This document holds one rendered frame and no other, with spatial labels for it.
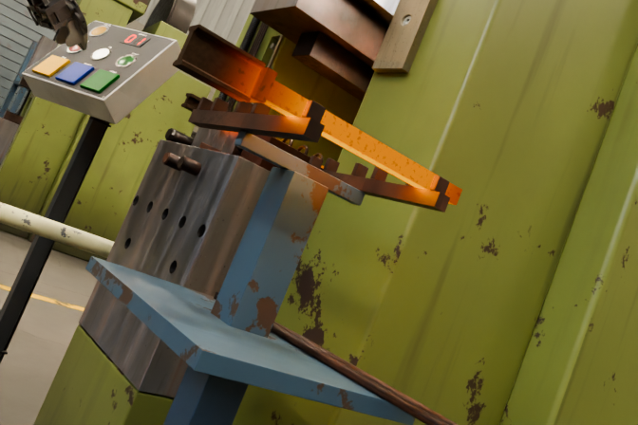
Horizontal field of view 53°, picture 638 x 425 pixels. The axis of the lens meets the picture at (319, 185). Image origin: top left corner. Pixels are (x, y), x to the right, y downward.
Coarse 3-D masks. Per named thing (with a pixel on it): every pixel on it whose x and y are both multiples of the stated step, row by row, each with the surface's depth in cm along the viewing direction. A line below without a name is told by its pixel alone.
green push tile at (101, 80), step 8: (96, 72) 167; (104, 72) 166; (112, 72) 165; (88, 80) 165; (96, 80) 164; (104, 80) 163; (112, 80) 163; (88, 88) 162; (96, 88) 161; (104, 88) 162
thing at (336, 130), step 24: (192, 48) 63; (216, 48) 64; (240, 48) 65; (192, 72) 64; (216, 72) 65; (240, 72) 66; (264, 72) 66; (240, 96) 65; (264, 96) 66; (288, 96) 68; (336, 120) 72; (360, 144) 74; (384, 144) 76; (384, 168) 78; (408, 168) 78; (456, 192) 83
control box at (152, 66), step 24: (96, 24) 187; (96, 48) 177; (120, 48) 175; (144, 48) 172; (168, 48) 171; (24, 72) 174; (120, 72) 166; (144, 72) 167; (168, 72) 174; (48, 96) 175; (72, 96) 166; (96, 96) 160; (120, 96) 162; (144, 96) 169
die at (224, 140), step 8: (200, 128) 147; (208, 128) 144; (200, 136) 145; (208, 136) 142; (216, 136) 139; (224, 136) 136; (232, 136) 134; (192, 144) 147; (208, 144) 141; (216, 144) 138; (224, 144) 135; (232, 144) 132; (224, 152) 134; (232, 152) 131; (240, 152) 132; (320, 168) 145
